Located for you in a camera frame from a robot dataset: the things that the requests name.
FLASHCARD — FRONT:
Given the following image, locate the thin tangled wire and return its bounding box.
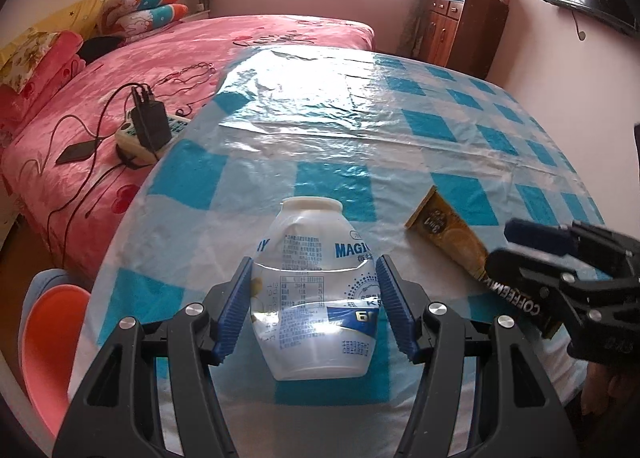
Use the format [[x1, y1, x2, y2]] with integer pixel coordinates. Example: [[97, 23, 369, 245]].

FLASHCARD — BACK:
[[154, 62, 217, 89]]

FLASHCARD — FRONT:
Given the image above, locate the yellow headboard cover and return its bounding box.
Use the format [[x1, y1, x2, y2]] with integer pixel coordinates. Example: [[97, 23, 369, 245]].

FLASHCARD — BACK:
[[0, 0, 148, 58]]

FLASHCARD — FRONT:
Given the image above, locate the floral pillow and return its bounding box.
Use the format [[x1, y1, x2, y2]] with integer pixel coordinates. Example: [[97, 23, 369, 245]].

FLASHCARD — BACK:
[[0, 30, 58, 88]]

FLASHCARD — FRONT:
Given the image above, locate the black smartphone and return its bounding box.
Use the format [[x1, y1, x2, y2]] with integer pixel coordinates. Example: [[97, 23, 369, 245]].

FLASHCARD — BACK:
[[55, 142, 97, 165]]

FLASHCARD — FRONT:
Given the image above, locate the beige power strip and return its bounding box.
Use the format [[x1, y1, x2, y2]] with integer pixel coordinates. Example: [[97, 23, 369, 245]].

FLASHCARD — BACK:
[[115, 110, 191, 165]]

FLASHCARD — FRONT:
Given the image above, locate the black charger adapter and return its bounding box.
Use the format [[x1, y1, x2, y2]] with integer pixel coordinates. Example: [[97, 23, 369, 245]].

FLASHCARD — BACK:
[[131, 85, 172, 153]]

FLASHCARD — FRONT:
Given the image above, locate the black cable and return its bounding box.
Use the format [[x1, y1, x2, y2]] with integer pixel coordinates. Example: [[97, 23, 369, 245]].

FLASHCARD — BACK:
[[95, 85, 138, 146], [46, 115, 126, 259]]

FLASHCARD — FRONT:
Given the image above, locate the white plastic bottle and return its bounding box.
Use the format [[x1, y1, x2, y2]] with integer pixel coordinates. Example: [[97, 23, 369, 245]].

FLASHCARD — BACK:
[[249, 197, 383, 381]]

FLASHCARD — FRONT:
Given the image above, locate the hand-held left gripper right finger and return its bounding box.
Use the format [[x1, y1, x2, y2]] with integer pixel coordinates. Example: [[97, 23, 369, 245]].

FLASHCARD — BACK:
[[376, 254, 583, 458]]

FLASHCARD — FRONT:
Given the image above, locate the black garment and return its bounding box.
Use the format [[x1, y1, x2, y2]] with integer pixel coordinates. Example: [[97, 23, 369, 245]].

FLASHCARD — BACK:
[[80, 35, 126, 63]]

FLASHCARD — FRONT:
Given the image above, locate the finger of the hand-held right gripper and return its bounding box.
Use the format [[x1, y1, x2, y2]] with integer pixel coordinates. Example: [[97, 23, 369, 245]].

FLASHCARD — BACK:
[[486, 248, 566, 299], [504, 219, 576, 259]]

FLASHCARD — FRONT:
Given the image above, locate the bed with pink blanket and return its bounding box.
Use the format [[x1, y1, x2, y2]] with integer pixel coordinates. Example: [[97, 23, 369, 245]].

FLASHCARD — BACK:
[[0, 14, 376, 283]]

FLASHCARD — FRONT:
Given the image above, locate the blue checked tablecloth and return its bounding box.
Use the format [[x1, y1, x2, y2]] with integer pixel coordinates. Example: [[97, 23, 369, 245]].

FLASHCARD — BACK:
[[80, 45, 606, 458]]

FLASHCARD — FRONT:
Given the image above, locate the pink folded blanket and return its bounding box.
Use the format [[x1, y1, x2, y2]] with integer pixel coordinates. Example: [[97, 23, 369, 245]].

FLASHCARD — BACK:
[[0, 30, 86, 129]]

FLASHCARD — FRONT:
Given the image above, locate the gold coffee sachet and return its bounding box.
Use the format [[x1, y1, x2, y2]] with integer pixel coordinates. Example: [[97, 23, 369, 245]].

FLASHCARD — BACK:
[[404, 185, 563, 339]]

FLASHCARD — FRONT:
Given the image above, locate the red plastic stool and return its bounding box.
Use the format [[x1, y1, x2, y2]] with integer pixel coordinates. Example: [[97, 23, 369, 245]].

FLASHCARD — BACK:
[[22, 285, 93, 424]]

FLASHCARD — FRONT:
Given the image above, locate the wooden cabinet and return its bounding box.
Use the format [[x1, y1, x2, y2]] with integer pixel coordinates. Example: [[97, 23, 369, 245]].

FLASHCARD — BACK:
[[417, 0, 511, 81]]

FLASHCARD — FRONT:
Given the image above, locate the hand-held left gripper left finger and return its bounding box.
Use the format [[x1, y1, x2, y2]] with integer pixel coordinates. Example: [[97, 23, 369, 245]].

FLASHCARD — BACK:
[[52, 255, 256, 458]]

